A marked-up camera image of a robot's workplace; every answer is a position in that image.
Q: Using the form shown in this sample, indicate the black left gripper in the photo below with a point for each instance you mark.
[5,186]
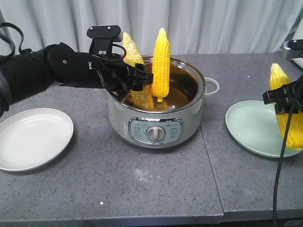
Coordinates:
[111,73]

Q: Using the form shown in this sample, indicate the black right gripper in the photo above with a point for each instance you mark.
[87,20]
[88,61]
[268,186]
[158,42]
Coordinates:
[283,97]

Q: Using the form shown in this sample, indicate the pale corn cob with white patch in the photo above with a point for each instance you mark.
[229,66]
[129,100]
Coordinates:
[143,99]

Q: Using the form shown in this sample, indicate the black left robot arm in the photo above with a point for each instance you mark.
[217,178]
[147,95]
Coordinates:
[30,73]

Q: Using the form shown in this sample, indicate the pale yellow corn cob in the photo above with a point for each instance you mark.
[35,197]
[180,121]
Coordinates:
[133,55]

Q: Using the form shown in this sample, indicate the bright yellow upright corn cob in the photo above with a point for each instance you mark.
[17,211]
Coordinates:
[161,66]

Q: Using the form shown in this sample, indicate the green round plate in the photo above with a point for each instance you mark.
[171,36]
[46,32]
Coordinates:
[253,124]

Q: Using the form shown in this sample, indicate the white rice cooker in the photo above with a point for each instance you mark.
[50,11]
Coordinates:
[298,34]

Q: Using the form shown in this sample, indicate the green electric cooking pot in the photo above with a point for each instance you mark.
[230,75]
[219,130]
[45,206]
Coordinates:
[174,120]

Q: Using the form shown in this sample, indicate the white curtain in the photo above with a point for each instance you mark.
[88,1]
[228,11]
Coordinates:
[193,26]

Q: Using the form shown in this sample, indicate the white round plate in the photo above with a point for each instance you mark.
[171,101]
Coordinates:
[33,138]

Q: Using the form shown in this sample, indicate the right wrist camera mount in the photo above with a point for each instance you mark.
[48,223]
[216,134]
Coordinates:
[293,48]

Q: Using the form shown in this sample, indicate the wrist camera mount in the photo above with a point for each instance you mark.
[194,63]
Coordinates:
[103,38]
[293,48]

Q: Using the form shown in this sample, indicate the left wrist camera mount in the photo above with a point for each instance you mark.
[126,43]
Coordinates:
[103,38]

